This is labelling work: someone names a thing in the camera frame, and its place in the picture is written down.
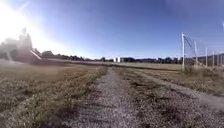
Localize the dry grass field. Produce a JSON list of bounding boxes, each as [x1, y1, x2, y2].
[[0, 58, 109, 128]]

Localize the distant low buildings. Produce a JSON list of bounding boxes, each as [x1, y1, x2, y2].
[[113, 56, 183, 65]]

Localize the row of pale fence posts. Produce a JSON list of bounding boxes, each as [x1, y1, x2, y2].
[[180, 21, 224, 73]]

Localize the dry grass verge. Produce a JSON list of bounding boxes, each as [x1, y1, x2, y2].
[[114, 61, 224, 98]]

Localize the grey gravel path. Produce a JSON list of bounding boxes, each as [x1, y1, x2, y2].
[[63, 65, 224, 128]]

